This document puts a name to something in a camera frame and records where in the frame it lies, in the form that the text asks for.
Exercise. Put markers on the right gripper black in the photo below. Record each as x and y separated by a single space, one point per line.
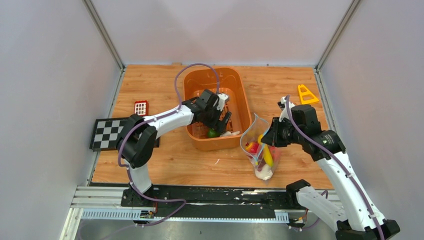
272 137

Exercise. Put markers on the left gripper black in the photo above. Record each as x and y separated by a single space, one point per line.
219 126

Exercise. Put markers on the red toy apple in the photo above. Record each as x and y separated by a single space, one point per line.
276 153

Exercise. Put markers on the yellow toy banana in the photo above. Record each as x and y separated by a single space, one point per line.
266 153

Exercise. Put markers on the clear zip top bag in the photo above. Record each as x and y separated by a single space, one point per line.
257 127

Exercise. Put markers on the red toy tomato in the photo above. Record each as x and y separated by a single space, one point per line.
252 147

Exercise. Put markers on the white toy mushroom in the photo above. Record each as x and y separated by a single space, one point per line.
229 134
265 173

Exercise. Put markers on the orange plastic basket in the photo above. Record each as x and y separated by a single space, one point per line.
230 83

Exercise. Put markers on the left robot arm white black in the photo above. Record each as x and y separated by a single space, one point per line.
149 128

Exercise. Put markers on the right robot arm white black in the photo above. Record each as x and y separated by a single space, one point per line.
358 218

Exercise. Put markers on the orange green toy mango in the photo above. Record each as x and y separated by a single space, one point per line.
212 133

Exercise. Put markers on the yellow triangular plastic stand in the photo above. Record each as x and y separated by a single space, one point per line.
306 96

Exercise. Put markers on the red white grid block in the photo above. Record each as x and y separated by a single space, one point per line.
141 108

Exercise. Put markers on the black white checkerboard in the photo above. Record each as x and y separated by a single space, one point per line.
105 136

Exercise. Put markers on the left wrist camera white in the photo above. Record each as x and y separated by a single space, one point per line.
223 99

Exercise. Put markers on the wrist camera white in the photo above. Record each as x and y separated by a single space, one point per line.
223 99
285 106

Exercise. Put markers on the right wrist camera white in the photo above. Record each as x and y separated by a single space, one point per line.
285 106

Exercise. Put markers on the black mounting base plate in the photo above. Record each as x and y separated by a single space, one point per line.
212 202

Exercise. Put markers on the right aluminium frame post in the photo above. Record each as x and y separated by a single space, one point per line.
352 8

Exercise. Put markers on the aluminium frame post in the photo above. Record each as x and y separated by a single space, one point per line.
352 8
92 11

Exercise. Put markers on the left aluminium frame post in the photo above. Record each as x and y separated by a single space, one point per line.
92 11

